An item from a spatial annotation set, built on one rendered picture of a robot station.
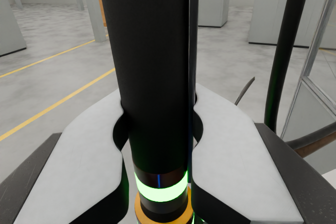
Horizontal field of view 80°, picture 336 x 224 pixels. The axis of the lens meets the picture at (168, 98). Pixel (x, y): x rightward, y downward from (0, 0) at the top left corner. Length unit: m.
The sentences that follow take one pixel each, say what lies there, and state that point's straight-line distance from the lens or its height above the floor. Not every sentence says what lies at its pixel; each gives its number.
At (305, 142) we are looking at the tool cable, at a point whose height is 1.46.
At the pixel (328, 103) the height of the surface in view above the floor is 1.00.
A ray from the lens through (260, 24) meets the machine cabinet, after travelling 5.64.
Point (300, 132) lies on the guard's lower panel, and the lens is 1.64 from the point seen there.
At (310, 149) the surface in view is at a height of 1.45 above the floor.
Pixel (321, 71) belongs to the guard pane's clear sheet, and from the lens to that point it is 1.48.
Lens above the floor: 1.62
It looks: 31 degrees down
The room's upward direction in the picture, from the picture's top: 3 degrees counter-clockwise
